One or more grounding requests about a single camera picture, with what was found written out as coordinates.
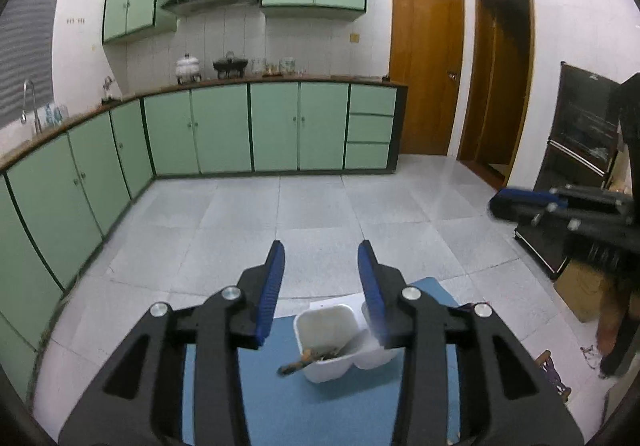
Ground blue table cloth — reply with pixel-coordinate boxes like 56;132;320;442
180;276;461;446

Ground white double utensil holder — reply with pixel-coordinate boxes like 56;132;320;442
293;293;399;384

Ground chrome kitchen faucet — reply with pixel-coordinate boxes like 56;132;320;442
21;79;42;135

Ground person's right hand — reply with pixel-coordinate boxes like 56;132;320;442
596;285;629;356

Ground grey window blind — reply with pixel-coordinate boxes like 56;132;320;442
1;0;58;127

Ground brown wooden door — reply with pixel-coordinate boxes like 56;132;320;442
388;0;464;156

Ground open wooden doorway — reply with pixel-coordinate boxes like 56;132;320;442
457;0;535;189

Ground green lower kitchen cabinets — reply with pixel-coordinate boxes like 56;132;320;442
1;78;408;402

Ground black utensil in holder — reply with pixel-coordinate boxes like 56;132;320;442
277;330;371;377

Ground black wok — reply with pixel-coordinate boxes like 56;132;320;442
213;51;248;79

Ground black glass cabinet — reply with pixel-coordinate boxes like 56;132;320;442
513;60;633;282

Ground purple patterned basket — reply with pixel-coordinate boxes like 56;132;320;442
535;350;572;404

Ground white cooking pot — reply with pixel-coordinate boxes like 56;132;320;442
175;54;202;84

